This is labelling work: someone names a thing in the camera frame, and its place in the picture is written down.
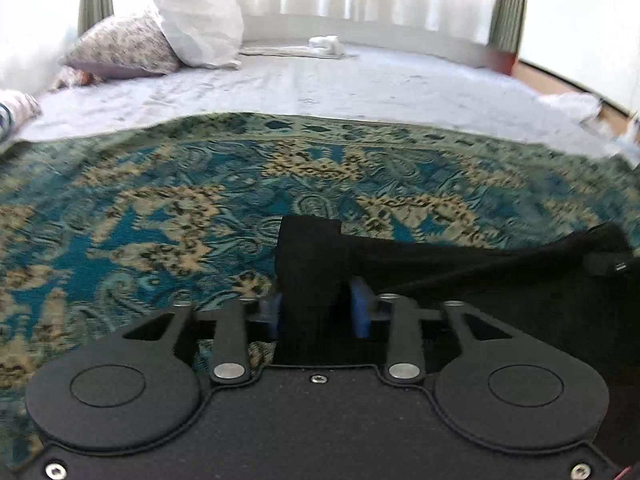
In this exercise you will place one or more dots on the teal patterned blanket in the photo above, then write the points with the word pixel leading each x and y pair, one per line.
pixel 150 210

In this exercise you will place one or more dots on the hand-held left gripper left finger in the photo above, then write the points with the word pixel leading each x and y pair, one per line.
pixel 229 340

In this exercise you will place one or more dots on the white window ledge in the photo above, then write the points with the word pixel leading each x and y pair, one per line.
pixel 400 35

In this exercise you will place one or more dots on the white crumpled cloth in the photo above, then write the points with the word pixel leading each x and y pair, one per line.
pixel 570 107

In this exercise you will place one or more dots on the flat white towel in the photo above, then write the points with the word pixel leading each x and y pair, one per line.
pixel 280 51

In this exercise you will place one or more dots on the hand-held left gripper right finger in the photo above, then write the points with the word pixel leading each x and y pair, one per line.
pixel 359 310

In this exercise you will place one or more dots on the bed with white sheet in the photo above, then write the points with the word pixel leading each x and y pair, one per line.
pixel 325 85

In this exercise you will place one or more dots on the floral patterned pillow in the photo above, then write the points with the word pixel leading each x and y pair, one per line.
pixel 125 50

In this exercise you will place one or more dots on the white pillow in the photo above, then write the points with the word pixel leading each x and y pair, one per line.
pixel 200 20

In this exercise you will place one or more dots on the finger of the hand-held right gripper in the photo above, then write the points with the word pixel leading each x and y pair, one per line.
pixel 607 262

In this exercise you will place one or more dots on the black pants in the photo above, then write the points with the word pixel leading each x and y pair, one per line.
pixel 450 275

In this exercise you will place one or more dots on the patterned striped cloth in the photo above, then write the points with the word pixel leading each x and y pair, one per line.
pixel 17 110

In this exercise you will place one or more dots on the folded white towel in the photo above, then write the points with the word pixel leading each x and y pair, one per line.
pixel 327 46

